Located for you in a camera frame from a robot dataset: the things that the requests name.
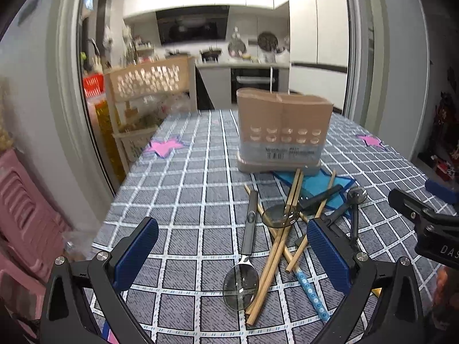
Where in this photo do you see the chopstick with blue end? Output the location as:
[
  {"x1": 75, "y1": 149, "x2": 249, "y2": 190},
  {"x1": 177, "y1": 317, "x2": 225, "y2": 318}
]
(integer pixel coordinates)
[{"x1": 243, "y1": 184, "x2": 331, "y2": 323}]

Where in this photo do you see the black handled spoon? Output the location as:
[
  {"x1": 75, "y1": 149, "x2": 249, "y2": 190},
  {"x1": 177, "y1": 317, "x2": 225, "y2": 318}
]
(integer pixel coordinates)
[{"x1": 296, "y1": 202, "x2": 351, "y2": 250}]

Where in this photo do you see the dark translucent spoon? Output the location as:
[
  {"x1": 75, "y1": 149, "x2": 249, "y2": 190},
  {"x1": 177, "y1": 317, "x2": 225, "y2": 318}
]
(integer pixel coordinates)
[
  {"x1": 223, "y1": 190, "x2": 259, "y2": 311},
  {"x1": 261, "y1": 184, "x2": 343, "y2": 228}
]

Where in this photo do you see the plain bamboo chopstick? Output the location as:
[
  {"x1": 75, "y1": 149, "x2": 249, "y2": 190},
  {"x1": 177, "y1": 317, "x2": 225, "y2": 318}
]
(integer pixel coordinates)
[{"x1": 247, "y1": 169, "x2": 304, "y2": 326}]

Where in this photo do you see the small black spoon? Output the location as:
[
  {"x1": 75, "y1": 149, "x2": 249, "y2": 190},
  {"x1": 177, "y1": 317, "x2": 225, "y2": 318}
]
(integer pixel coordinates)
[{"x1": 347, "y1": 186, "x2": 367, "y2": 249}]

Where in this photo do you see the person's right hand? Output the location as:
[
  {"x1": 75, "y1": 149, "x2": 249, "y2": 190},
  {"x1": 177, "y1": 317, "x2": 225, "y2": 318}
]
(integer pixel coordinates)
[{"x1": 432, "y1": 266, "x2": 458, "y2": 331}]

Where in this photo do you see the pink plastic stool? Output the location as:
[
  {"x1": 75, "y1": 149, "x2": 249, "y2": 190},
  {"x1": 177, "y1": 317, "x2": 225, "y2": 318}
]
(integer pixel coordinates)
[{"x1": 1, "y1": 149, "x2": 71, "y2": 320}]

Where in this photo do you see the grey checkered tablecloth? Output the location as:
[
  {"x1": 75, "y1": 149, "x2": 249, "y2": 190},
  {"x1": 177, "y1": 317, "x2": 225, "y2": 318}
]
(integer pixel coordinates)
[{"x1": 82, "y1": 109, "x2": 457, "y2": 344}]

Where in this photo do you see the beige plastic utensil holder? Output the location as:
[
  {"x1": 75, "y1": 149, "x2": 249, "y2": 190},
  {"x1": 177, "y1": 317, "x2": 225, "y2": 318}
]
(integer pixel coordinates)
[{"x1": 236, "y1": 88, "x2": 333, "y2": 175}]

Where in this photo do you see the beige flower-cutout storage rack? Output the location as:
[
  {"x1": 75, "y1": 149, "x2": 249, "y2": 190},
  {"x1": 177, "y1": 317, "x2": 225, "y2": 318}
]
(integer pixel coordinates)
[{"x1": 104, "y1": 55, "x2": 198, "y2": 172}]

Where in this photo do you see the red plastic basket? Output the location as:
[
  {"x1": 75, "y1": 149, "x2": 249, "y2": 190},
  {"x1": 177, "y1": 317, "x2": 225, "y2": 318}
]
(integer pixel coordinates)
[{"x1": 82, "y1": 74, "x2": 105, "y2": 99}]

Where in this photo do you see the white refrigerator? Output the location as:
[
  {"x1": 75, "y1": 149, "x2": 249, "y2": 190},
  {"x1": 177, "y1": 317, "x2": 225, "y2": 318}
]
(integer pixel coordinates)
[{"x1": 289, "y1": 0, "x2": 349, "y2": 111}]

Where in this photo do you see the built-in black oven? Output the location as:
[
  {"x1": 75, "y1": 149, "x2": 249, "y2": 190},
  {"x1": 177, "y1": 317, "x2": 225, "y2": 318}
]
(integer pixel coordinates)
[{"x1": 230, "y1": 68, "x2": 279, "y2": 104}]

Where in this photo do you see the black wok on stove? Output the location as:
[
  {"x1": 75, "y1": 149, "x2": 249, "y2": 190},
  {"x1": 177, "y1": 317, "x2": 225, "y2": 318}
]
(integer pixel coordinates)
[{"x1": 200, "y1": 47, "x2": 222, "y2": 62}]

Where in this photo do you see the black range hood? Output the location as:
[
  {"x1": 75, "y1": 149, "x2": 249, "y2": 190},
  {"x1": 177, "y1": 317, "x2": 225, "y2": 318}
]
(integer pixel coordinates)
[{"x1": 155, "y1": 5, "x2": 230, "y2": 44}]

